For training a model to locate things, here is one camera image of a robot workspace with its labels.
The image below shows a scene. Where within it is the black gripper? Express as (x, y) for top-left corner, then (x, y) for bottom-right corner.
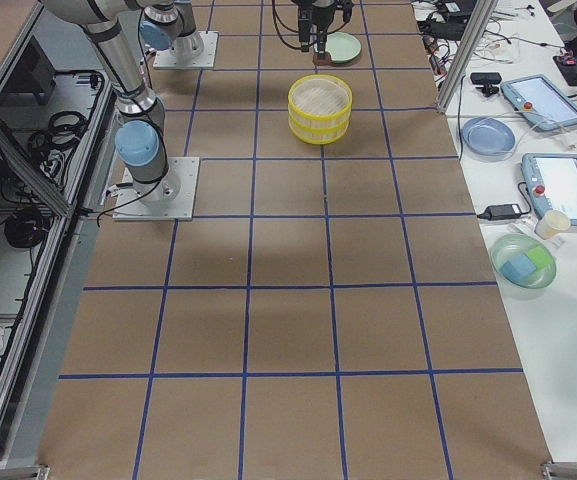
(295, 0), (336, 56)

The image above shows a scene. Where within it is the brown bun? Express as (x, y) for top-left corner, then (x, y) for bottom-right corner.
(313, 51), (332, 67)

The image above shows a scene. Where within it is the side yellow bamboo steamer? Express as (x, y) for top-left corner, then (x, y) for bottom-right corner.
(288, 74), (353, 132)

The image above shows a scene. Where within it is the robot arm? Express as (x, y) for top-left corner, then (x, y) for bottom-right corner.
(43, 1), (182, 202)
(139, 1), (354, 64)

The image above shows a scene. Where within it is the centre yellow bamboo steamer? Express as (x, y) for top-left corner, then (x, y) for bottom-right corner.
(288, 118), (350, 145)

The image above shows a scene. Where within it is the mint green plate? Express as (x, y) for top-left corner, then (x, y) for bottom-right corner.
(326, 32), (362, 65)

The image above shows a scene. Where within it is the black webcam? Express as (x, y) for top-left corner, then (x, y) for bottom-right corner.
(470, 72), (502, 98)

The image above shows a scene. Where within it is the blue plate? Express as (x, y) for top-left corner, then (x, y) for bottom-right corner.
(461, 117), (516, 161)

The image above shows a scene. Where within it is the far teach pendant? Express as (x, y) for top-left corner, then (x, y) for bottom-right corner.
(500, 74), (577, 131)

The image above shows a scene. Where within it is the teach pendant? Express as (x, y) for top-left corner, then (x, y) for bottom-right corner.
(500, 74), (577, 131)
(521, 153), (577, 226)

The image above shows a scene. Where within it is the black power adapter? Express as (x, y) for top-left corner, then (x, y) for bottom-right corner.
(477, 203), (530, 221)

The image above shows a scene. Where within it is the near teach pendant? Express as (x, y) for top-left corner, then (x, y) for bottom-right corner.
(521, 153), (577, 226)

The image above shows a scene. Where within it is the paper cup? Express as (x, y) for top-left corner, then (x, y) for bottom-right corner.
(534, 209), (571, 240)

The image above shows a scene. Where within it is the blue sponge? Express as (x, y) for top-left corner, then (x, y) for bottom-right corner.
(499, 253), (537, 285)

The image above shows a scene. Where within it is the green glass bowl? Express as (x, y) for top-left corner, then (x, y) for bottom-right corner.
(488, 233), (557, 300)

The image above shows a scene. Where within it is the green sponge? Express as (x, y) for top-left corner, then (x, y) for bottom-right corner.
(525, 245), (555, 270)

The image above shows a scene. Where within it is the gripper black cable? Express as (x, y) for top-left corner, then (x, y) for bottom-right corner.
(271, 0), (354, 51)

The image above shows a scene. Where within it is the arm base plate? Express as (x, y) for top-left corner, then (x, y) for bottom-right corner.
(112, 157), (200, 221)
(153, 31), (219, 70)

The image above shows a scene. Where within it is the aluminium frame post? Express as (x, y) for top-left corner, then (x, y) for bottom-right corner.
(436, 0), (498, 114)

